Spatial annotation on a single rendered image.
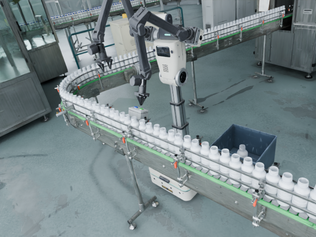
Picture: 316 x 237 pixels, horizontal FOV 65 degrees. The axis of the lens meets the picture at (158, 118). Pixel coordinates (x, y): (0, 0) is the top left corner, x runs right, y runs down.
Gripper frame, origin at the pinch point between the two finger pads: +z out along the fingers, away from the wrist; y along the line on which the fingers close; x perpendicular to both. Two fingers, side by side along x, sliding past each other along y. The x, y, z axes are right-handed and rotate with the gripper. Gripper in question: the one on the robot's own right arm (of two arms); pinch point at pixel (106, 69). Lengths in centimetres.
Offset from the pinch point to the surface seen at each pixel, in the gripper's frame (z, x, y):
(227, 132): 47, 85, -29
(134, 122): 26, 42, 16
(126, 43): 64, -269, -236
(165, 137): 27, 70, 17
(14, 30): -15, -266, -31
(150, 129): 26, 57, 17
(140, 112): 27.9, 32.4, 2.1
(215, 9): 57, -225, -523
